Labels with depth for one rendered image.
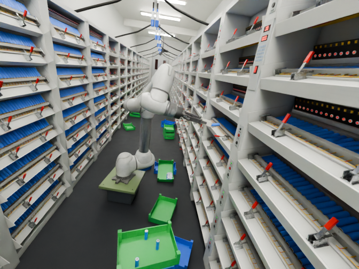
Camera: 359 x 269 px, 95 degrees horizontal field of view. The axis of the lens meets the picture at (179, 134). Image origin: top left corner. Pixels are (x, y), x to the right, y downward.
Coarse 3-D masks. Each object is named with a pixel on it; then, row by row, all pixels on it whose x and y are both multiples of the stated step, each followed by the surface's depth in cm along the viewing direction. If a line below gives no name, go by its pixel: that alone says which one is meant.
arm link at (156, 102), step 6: (156, 90) 91; (162, 90) 91; (144, 96) 90; (150, 96) 90; (156, 96) 90; (162, 96) 91; (144, 102) 90; (150, 102) 90; (156, 102) 90; (162, 102) 91; (144, 108) 94; (150, 108) 91; (156, 108) 91; (162, 108) 92; (162, 114) 95
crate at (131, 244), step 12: (144, 228) 95; (156, 228) 98; (168, 228) 99; (120, 240) 91; (132, 240) 93; (144, 240) 94; (156, 240) 94; (168, 240) 95; (120, 252) 86; (132, 252) 87; (144, 252) 87; (156, 252) 88; (168, 252) 89; (180, 252) 82; (120, 264) 74; (132, 264) 82; (144, 264) 82; (156, 264) 79; (168, 264) 82
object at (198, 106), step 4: (200, 100) 213; (204, 100) 214; (196, 104) 215; (200, 104) 203; (204, 104) 202; (196, 108) 197; (200, 108) 193; (204, 108) 171; (196, 112) 198; (200, 112) 174; (204, 112) 173
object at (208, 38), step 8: (208, 40) 189; (208, 48) 192; (200, 56) 194; (200, 64) 198; (208, 64) 198; (200, 80) 204; (208, 80) 205; (192, 104) 219; (192, 112) 218; (192, 128) 227; (184, 160) 246
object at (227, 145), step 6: (216, 114) 149; (222, 114) 149; (210, 120) 149; (210, 126) 134; (216, 132) 122; (222, 132) 120; (216, 138) 121; (222, 144) 109; (228, 144) 102; (228, 150) 98
